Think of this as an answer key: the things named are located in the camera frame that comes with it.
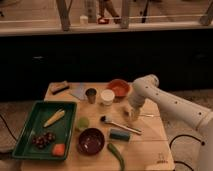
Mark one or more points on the wooden block brush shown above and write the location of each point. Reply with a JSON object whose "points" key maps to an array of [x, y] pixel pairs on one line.
{"points": [[58, 87]]}

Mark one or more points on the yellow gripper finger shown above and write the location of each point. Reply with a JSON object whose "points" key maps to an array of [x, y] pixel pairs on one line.
{"points": [[129, 109]]}

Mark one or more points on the orange bowl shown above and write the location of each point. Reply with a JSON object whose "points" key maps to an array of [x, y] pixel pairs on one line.
{"points": [[119, 87]]}

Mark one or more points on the silver metal fork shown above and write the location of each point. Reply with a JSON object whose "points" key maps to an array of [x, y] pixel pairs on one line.
{"points": [[146, 115]]}

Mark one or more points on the white plastic cup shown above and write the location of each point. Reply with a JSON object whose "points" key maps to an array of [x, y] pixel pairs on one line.
{"points": [[107, 97]]}

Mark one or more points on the green plastic tray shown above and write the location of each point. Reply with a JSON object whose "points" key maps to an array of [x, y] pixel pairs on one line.
{"points": [[63, 129]]}

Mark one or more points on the dark grapes bunch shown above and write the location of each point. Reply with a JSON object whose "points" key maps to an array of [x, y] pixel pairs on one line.
{"points": [[43, 140]]}

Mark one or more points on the orange carrot piece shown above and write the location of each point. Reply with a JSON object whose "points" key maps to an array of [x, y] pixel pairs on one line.
{"points": [[58, 150]]}

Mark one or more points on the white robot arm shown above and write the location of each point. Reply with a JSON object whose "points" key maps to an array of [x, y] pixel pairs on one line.
{"points": [[196, 116]]}

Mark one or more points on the teal cylinder block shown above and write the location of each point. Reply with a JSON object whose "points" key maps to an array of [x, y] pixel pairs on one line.
{"points": [[119, 135]]}

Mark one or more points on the dark metal cup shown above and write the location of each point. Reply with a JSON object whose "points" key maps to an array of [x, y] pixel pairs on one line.
{"points": [[91, 95]]}

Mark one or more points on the red object on shelf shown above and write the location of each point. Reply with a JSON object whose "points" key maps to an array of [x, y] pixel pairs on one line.
{"points": [[103, 21]]}

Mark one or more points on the green chili pepper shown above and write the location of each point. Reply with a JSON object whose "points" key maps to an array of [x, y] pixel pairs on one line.
{"points": [[117, 154]]}

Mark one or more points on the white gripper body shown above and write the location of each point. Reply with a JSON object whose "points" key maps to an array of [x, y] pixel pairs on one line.
{"points": [[135, 100]]}

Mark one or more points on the maroon bowl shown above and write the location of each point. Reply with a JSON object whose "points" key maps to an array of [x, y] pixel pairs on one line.
{"points": [[91, 141]]}

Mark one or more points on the white container on shelf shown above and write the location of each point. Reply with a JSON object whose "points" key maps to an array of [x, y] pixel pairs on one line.
{"points": [[83, 20]]}

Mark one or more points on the yellow corn cob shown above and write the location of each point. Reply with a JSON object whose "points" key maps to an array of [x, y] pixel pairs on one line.
{"points": [[55, 117]]}

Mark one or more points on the green small cup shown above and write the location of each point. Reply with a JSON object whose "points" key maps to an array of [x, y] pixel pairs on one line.
{"points": [[82, 123]]}

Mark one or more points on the blue cloth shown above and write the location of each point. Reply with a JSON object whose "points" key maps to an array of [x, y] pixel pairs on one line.
{"points": [[78, 92]]}

